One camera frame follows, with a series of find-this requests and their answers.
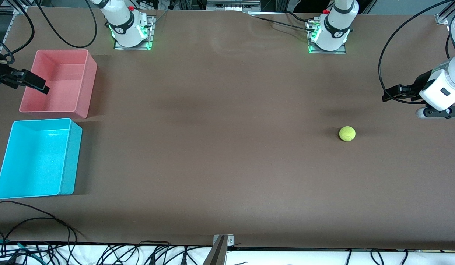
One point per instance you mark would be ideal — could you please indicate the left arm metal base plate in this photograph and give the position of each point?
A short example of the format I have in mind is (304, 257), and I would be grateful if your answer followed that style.
(341, 50)

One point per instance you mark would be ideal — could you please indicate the metal table edge bracket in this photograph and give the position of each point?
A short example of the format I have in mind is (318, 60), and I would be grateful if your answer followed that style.
(230, 240)

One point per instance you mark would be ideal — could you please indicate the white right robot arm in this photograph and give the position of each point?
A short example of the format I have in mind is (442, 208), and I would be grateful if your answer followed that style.
(120, 22)

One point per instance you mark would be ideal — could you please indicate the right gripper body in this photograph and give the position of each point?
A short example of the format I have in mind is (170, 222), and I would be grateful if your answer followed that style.
(2, 76)

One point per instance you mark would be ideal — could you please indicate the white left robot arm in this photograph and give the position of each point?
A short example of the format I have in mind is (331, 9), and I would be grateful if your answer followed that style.
(334, 25)

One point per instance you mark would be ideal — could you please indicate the pink plastic bin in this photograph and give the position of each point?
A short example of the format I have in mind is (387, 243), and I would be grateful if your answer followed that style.
(65, 73)

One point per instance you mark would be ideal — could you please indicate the aluminium corner bracket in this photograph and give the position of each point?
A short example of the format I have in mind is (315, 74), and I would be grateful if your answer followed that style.
(443, 19)

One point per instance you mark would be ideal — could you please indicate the blue plastic bin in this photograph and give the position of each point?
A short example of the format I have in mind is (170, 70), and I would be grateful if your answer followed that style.
(35, 158)

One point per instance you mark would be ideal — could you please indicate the yellow-green tennis ball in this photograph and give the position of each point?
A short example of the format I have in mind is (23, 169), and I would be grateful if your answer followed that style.
(347, 133)

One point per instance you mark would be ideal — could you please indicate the aluminium frame rail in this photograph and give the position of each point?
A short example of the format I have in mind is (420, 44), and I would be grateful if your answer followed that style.
(231, 4)

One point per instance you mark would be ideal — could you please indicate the grey metal pole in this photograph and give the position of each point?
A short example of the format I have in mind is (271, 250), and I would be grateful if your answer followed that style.
(217, 254)

